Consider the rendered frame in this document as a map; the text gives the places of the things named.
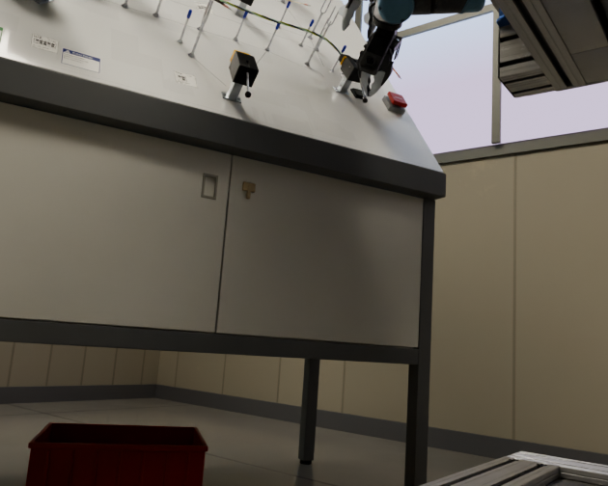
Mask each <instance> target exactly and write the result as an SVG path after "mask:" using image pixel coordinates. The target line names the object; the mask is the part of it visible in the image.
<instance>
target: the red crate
mask: <svg viewBox="0 0 608 486"><path fill-rule="evenodd" d="M28 448H31V450H30V457H29V464H28V471H27V477H26V484H25V486H203V476H204V466H205V456H206V451H207V450H208V446H207V444H206V442H205V440H204V438H203V437H202V435H201V433H200V431H199V429H198V428H197V427H185V426H153V425H121V424H90V423H58V422H49V423H48V424H47V425H46V426H45V428H44V429H43V430H42V431H41V432H40V433H39V434H38V435H37V436H36V437H35V438H34V439H33V440H32V441H31V442H30V443H29V444H28Z"/></svg>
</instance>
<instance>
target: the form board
mask: <svg viewBox="0 0 608 486"><path fill-rule="evenodd" d="M194 1H197V2H200V3H203V4H206V5H207V3H208V1H209V0H162V2H161V5H160V9H159V12H158V14H159V16H160V17H154V16H153V15H152V14H154V13H156V9H157V6H158V3H159V0H128V1H127V5H128V6H129V8H128V9H126V8H123V7H122V4H123V3H124V2H125V0H54V1H51V2H47V3H43V4H39V3H37V2H36V1H34V0H18V1H16V0H0V27H4V31H3V37H2V41H1V43H0V58H3V59H7V60H11V61H14V62H18V63H22V64H25V65H29V66H33V67H36V68H43V69H47V70H51V71H55V72H58V73H62V74H65V75H69V76H73V77H77V78H80V79H84V80H88V81H92V82H96V83H98V84H102V85H106V86H110V87H114V88H118V89H121V90H125V91H129V92H133V93H137V94H140V95H146V96H150V97H154V98H158V99H162V100H165V101H169V102H173V103H177V104H180V105H184V106H187V107H191V108H195V109H199V110H203V111H206V112H210V113H213V114H217V115H221V116H225V117H228V118H232V119H236V120H240V121H244V122H250V123H253V124H257V125H261V126H265V127H269V128H272V129H276V130H280V131H284V132H288V133H291V134H294V135H298V136H302V137H306V138H310V139H313V140H317V141H321V142H324V143H328V144H332V145H335V146H339V147H343V148H347V149H354V150H357V151H361V152H365V153H368V154H372V155H376V156H379V157H383V158H387V159H391V160H395V161H398V162H401V163H405V164H409V165H413V166H417V167H420V168H424V169H428V170H432V171H436V172H439V173H442V174H444V172H443V171H442V169H441V167H440V166H439V164H438V162H437V161H436V159H435V157H434V156H433V154H432V152H431V151H430V149H429V147H428V145H427V143H426V141H425V140H424V138H423V136H422V135H421V133H420V131H419V130H418V128H417V126H416V124H415V123H414V121H413V120H412V119H411V117H410V115H409V114H408V112H407V110H406V109H405V108H404V107H403V108H404V109H405V112H404V114H403V115H401V114H398V113H395V112H392V111H388V110H387V108H386V106H385V104H384V102H383V101H382V98H383V97H384V96H385V95H387V94H388V92H392V93H395V94H396V91H395V89H394V88H393V86H392V84H391V83H390V81H389V79H387V81H386V82H385V83H384V84H383V85H382V87H381V88H380V89H379V90H378V91H377V92H376V93H375V94H374V95H372V96H371V97H368V96H367V100H368V102H367V103H364V102H363V99H360V98H356V97H355V96H354V95H353V93H352V92H351V90H350V89H352V88H354V89H358V90H362V89H361V85H360V83H357V82H356V83H354V82H351V84H350V86H349V88H348V89H347V90H348V93H349V94H342V93H338V92H336V91H335V89H334V88H333V86H334V87H338V86H339V84H340V83H341V81H342V79H343V78H342V77H341V74H340V73H339V71H338V69H339V70H341V66H342V65H340V61H338V63H337V64H336V66H335V68H334V72H331V71H330V69H331V68H333V66H334V65H335V63H336V61H337V60H338V58H339V56H340V54H339V52H338V51H337V50H336V49H335V48H334V47H333V46H332V45H331V44H329V43H328V42H327V41H326V40H322V42H321V44H320V46H319V48H318V50H319V52H317V51H315V53H314V55H313V57H312V59H311V61H310V66H309V67H307V66H306V65H305V64H304V63H306V62H308V60H309V58H310V56H311V54H312V52H313V50H314V48H315V46H316V44H317V42H318V39H319V37H318V36H316V35H314V34H313V35H312V37H313V39H312V40H310V39H309V38H308V36H310V35H311V33H308V34H307V36H306V38H305V40H304V41H303V43H302V44H303V47H301V46H299V45H298V44H300V43H301V42H302V40H303V38H304V36H305V34H306V31H302V30H299V29H295V28H292V27H290V26H286V25H283V24H281V25H280V27H281V29H279V28H278V30H277V31H276V33H275V36H274V38H273V40H272V42H271V44H270V46H269V52H268V51H265V50H264V49H265V48H267V47H268V44H269V42H270V40H271V38H272V35H273V33H274V31H275V27H276V25H277V23H276V22H274V21H270V20H267V19H264V18H261V17H258V16H256V15H254V14H250V13H248V14H247V16H246V18H245V19H244V22H243V24H242V27H241V29H240V32H239V34H238V37H237V40H238V41H234V40H233V38H235V36H236V34H237V31H238V29H239V26H240V24H241V21H242V19H243V18H241V17H239V16H237V15H235V12H236V10H237V8H235V7H232V6H230V5H228V4H225V5H227V6H228V7H229V8H230V9H231V10H230V9H228V8H225V7H224V6H223V5H221V4H220V3H218V2H216V1H214V0H213V4H212V7H211V8H212V11H213V14H211V13H210V14H209V15H208V18H207V22H206V23H205V26H204V28H203V30H204V32H202V33H201V35H200V38H199V41H198V43H197V46H196V49H195V52H194V56H195V58H190V57H189V56H188V54H189V53H191V52H192V49H193V46H194V44H195V41H196V39H197V36H198V33H199V30H197V28H198V27H200V26H201V23H202V19H203V16H204V14H205V12H203V11H200V10H197V8H196V5H195V2H194ZM281 1H282V0H254V2H253V4H252V6H249V5H247V7H246V10H249V11H251V12H254V13H257V14H261V15H264V16H267V17H269V18H273V19H276V20H278V21H281V18H282V16H283V14H284V12H285V9H286V7H287V4H288V2H289V1H287V0H285V3H286V4H283V3H282V2H281ZM291 1H294V2H291ZM324 1H325V0H290V6H289V7H288V9H287V11H286V14H285V16H284V18H283V20H282V22H285V23H288V24H291V25H294V26H298V27H301V28H304V29H308V28H309V25H310V23H311V21H312V19H313V20H314V23H313V25H312V27H311V28H310V31H313V29H314V27H315V25H316V23H317V21H318V18H319V16H320V9H321V7H322V5H323V3H324ZM295 2H299V3H303V4H308V5H311V6H306V5H303V4H299V3H295ZM189 10H192V14H191V16H190V18H189V20H188V22H187V25H186V28H185V31H184V34H183V37H182V42H183V44H180V43H178V42H177V41H178V40H179V39H180V36H181V33H182V30H183V27H184V24H185V21H186V18H187V14H188V11H189ZM342 20H343V17H342V16H341V15H339V14H338V15H337V17H336V19H335V21H334V23H333V24H332V25H330V27H329V28H328V30H327V32H326V34H325V36H324V37H325V38H327V39H328V40H329V41H331V42H332V43H333V44H334V45H335V46H336V47H337V48H338V49H339V50H340V51H341V52H342V49H343V47H344V45H346V49H345V51H344V53H343V54H346V55H349V56H350V57H351V58H354V59H358V58H359V56H360V51H361V50H363V51H364V49H365V48H364V45H365V43H367V42H366V41H365V39H364V37H363V36H362V34H361V32H360V30H359V29H358V27H357V25H356V24H355V22H354V20H353V19H351V20H350V23H349V26H348V27H347V28H346V29H345V30H344V31H343V30H342ZM32 34H35V35H39V36H42V37H46V38H49V39H53V40H56V41H59V49H58V54H57V53H53V52H50V51H46V50H42V49H39V48H36V47H33V46H30V44H31V38H32ZM62 47H64V48H66V49H70V50H73V51H77V52H80V53H84V54H87V55H90V56H94V57H97V58H100V59H101V64H100V74H99V73H96V72H92V71H88V70H86V69H82V68H79V67H72V66H69V65H65V64H61V55H62ZM234 50H237V51H240V52H244V53H247V54H250V55H251V56H254V57H255V60H256V63H257V66H258V69H259V73H258V75H257V77H256V79H255V82H254V84H253V86H252V88H251V87H249V92H250V93H251V97H249V98H247V97H245V93H246V92H247V86H244V85H243V86H242V88H241V91H240V93H239V95H238V96H240V99H241V103H239V102H235V101H231V100H228V99H225V98H223V97H222V94H221V92H224V93H227V92H228V90H229V88H230V86H231V84H232V81H233V80H232V76H231V73H230V70H229V66H230V63H231V61H230V60H231V57H232V55H233V53H234ZM174 70H176V71H180V72H184V73H187V74H191V75H194V76H195V77H196V81H197V86H198V88H195V87H191V86H187V85H183V84H181V83H177V82H176V78H175V73H174ZM364 94H365V92H364ZM365 95H366V94H365ZM387 96H388V95H387Z"/></svg>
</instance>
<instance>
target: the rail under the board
mask: <svg viewBox="0 0 608 486"><path fill-rule="evenodd" d="M0 101H1V102H5V103H9V104H13V105H17V106H21V107H26V108H30V109H34V110H39V111H43V112H47V113H51V114H55V115H60V116H64V117H68V118H73V119H77V120H81V121H85V122H92V123H97V124H101V125H106V126H110V127H114V128H119V129H122V130H126V131H131V132H135V133H139V134H144V135H148V136H152V137H156V138H160V139H165V140H169V141H173V142H178V143H182V144H186V145H190V146H194V147H198V148H203V149H211V150H215V151H219V152H224V153H228V154H231V155H236V156H240V157H244V158H249V159H253V160H257V161H262V162H265V163H270V164H274V165H278V166H283V167H287V168H291V169H296V170H299V171H303V172H308V173H312V174H316V175H321V176H329V177H333V178H336V179H341V180H345V181H349V182H354V183H358V184H362V185H367V186H371V187H374V188H379V189H383V190H388V191H392V192H396V193H401V194H405V195H408V196H413V197H417V198H421V199H422V198H426V199H431V200H438V199H441V198H445V197H446V174H442V173H439V172H436V171H432V170H428V169H424V168H420V167H417V166H413V165H409V164H405V163H401V162H398V161H395V160H391V159H387V158H383V157H379V156H376V155H372V154H368V153H365V152H361V151H357V150H354V149H350V148H343V147H339V146H335V145H332V144H328V143H324V142H321V141H317V140H313V139H310V138H306V137H302V136H298V135H294V134H291V133H288V132H284V131H280V130H276V129H272V128H269V127H265V126H261V125H257V124H253V123H250V122H247V121H240V120H236V119H232V118H228V117H225V116H221V115H217V114H213V113H210V112H206V111H203V110H199V109H195V108H191V107H187V106H184V105H180V104H177V103H173V102H169V101H165V100H162V99H158V98H154V97H150V96H146V95H142V94H137V93H133V92H129V91H125V90H121V89H118V88H114V87H110V86H106V85H102V84H98V83H96V82H92V81H88V80H84V79H80V78H77V77H73V76H69V75H65V74H62V73H58V72H55V71H51V70H47V69H43V68H39V67H33V66H29V65H25V64H22V63H18V62H14V61H11V60H7V59H3V58H0Z"/></svg>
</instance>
